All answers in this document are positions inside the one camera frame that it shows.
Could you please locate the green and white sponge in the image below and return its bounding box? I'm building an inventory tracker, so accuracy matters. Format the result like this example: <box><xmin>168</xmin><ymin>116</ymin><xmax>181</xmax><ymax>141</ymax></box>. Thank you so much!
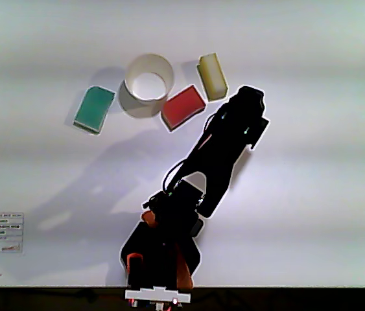
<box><xmin>73</xmin><ymin>85</ymin><xmax>116</xmax><ymax>135</ymax></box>

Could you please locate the yellow and white sponge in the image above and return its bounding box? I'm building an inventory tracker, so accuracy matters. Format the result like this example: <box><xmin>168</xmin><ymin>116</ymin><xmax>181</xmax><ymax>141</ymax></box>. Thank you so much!
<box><xmin>196</xmin><ymin>52</ymin><xmax>229</xmax><ymax>102</ymax></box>

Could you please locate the red and white sponge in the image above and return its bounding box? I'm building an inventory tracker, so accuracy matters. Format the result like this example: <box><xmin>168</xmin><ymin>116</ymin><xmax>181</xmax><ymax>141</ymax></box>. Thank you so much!
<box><xmin>160</xmin><ymin>84</ymin><xmax>207</xmax><ymax>133</ymax></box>

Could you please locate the white paper cup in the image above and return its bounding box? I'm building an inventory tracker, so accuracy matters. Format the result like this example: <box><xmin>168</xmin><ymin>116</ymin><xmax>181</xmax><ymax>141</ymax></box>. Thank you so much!
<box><xmin>118</xmin><ymin>53</ymin><xmax>174</xmax><ymax>120</ymax></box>

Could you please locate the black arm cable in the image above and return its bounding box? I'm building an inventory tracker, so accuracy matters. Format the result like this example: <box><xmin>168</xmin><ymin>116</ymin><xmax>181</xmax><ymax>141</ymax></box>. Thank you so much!
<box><xmin>162</xmin><ymin>160</ymin><xmax>186</xmax><ymax>192</ymax></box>

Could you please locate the orange table clamp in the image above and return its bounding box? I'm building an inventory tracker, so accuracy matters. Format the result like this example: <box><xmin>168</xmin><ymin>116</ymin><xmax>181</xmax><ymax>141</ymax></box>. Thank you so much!
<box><xmin>174</xmin><ymin>244</ymin><xmax>194</xmax><ymax>290</ymax></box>
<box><xmin>126</xmin><ymin>252</ymin><xmax>145</xmax><ymax>288</ymax></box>

